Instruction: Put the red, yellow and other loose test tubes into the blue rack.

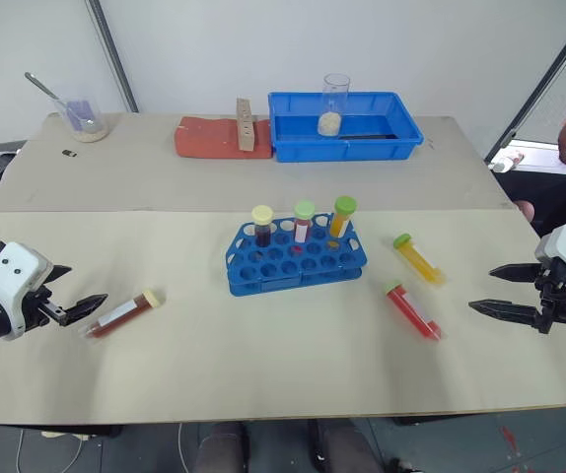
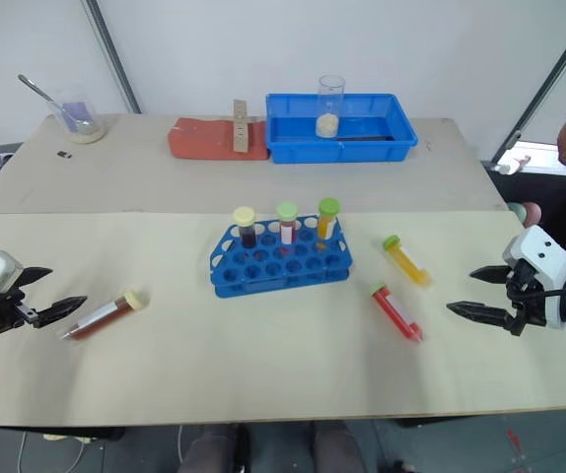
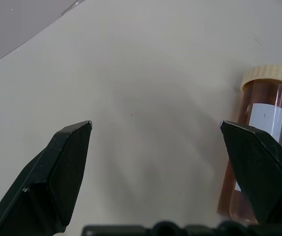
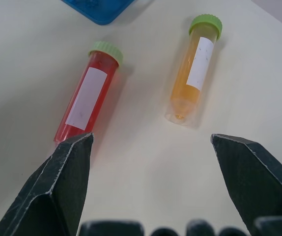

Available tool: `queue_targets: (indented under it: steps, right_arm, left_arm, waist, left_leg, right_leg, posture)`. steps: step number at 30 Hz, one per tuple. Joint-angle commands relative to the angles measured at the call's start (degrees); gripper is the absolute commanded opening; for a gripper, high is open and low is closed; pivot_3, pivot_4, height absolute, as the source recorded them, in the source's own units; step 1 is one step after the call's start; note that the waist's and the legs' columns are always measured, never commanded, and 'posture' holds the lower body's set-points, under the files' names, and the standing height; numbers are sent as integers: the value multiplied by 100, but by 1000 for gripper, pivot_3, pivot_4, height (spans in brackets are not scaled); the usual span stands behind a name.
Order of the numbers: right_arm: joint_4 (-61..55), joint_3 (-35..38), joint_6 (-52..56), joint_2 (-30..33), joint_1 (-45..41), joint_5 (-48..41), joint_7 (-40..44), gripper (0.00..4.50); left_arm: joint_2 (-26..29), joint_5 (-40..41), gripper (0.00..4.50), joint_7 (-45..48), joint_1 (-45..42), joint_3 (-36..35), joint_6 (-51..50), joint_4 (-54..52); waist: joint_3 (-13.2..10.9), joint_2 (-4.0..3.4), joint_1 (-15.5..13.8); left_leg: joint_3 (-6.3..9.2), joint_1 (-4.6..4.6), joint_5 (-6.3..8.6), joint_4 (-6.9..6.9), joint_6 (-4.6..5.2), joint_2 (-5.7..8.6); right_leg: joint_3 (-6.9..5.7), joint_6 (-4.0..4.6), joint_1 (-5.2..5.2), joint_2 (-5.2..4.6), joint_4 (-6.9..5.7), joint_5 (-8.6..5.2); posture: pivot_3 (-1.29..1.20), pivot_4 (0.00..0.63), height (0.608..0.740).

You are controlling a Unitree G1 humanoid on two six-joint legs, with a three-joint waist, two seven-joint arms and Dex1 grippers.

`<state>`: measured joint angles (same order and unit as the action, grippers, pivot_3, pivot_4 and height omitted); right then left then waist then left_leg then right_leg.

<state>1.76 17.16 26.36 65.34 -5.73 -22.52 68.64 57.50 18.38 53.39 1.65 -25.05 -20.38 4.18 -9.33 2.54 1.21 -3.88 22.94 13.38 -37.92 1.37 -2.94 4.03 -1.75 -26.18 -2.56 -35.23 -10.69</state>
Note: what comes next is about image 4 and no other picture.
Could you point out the red liquid tube green cap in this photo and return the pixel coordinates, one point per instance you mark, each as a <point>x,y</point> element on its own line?
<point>88,94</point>

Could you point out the blue plastic tube rack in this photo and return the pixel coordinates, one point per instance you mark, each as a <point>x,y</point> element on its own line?
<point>101,9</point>

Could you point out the orange liquid tube green cap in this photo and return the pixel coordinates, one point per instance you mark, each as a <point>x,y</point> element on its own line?
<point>192,73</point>

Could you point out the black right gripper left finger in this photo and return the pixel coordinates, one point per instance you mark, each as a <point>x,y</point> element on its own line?
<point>55,186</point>

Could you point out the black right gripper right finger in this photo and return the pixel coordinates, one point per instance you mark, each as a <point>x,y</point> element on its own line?
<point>256,177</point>

